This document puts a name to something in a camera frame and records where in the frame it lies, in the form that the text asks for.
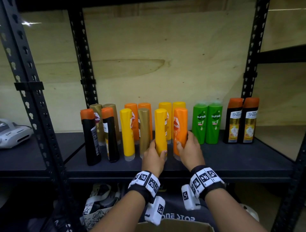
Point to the patterned fabric bag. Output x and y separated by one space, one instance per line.
95 210

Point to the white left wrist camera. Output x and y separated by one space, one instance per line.
155 210

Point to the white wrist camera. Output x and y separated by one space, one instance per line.
188 197
155 210

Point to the person's right forearm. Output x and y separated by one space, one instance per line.
229 212

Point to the black orange-capped shampoo bottle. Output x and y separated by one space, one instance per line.
110 138
249 124
89 141
233 124

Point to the person's right hand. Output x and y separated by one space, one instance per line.
192 155

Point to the left wristband with marker tags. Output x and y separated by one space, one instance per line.
144 182

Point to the person's left forearm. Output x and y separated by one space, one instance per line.
122 215

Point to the small yellow shampoo bottle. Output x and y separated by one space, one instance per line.
178 104
169 119
127 133
160 129

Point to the small orange shampoo bottle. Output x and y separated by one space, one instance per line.
135 119
150 114
181 124

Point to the white plastic jug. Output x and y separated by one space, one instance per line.
251 211

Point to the black printed bag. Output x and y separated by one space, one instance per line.
174 203

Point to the right wristband with marker tags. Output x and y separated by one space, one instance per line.
205 179

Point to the brown cardboard box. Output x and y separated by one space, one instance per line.
177 227

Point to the small gold shampoo bottle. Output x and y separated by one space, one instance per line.
116 114
144 131
98 114

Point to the person's left hand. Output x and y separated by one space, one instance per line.
153 162

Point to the white plastic device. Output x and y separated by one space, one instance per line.
14 136

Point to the wristband with marker tags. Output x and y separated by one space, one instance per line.
144 182
205 179

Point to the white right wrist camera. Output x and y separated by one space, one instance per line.
188 197

